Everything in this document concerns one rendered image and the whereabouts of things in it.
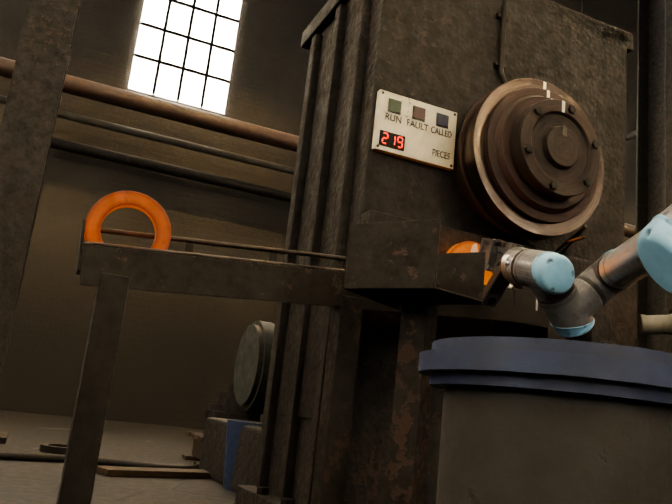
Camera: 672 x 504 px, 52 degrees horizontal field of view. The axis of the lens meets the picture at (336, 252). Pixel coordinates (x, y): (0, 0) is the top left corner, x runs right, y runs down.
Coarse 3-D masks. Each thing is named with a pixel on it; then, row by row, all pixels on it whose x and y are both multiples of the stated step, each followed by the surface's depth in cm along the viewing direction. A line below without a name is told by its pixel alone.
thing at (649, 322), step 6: (642, 318) 192; (648, 318) 192; (654, 318) 192; (660, 318) 192; (666, 318) 191; (642, 324) 192; (648, 324) 192; (654, 324) 191; (660, 324) 191; (666, 324) 191; (642, 330) 192; (648, 330) 192; (654, 330) 192; (660, 330) 191; (666, 330) 191
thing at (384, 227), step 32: (352, 224) 144; (384, 224) 140; (416, 224) 136; (352, 256) 142; (384, 256) 138; (416, 256) 134; (448, 256) 159; (480, 256) 155; (352, 288) 140; (384, 288) 136; (416, 288) 132; (448, 288) 157; (480, 288) 153; (416, 320) 144; (416, 352) 143; (416, 384) 141; (416, 416) 139; (416, 448) 138; (416, 480) 137
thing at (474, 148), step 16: (512, 80) 199; (528, 80) 202; (496, 96) 196; (480, 112) 192; (480, 128) 192; (464, 144) 196; (480, 144) 191; (464, 160) 195; (480, 160) 190; (480, 176) 189; (480, 192) 193; (496, 192) 190; (496, 208) 190; (512, 208) 191; (592, 208) 203; (512, 224) 194; (528, 224) 193; (544, 224) 195; (560, 224) 197; (576, 224) 200
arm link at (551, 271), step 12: (528, 252) 160; (540, 252) 158; (552, 252) 156; (516, 264) 161; (528, 264) 157; (540, 264) 153; (552, 264) 153; (564, 264) 154; (516, 276) 162; (528, 276) 157; (540, 276) 153; (552, 276) 153; (564, 276) 154; (540, 288) 155; (552, 288) 153; (564, 288) 154; (540, 300) 159
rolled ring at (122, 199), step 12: (120, 192) 152; (132, 192) 153; (96, 204) 149; (108, 204) 150; (120, 204) 151; (132, 204) 152; (144, 204) 153; (156, 204) 154; (96, 216) 149; (156, 216) 154; (96, 228) 148; (156, 228) 153; (168, 228) 154; (96, 240) 148; (156, 240) 153; (168, 240) 154
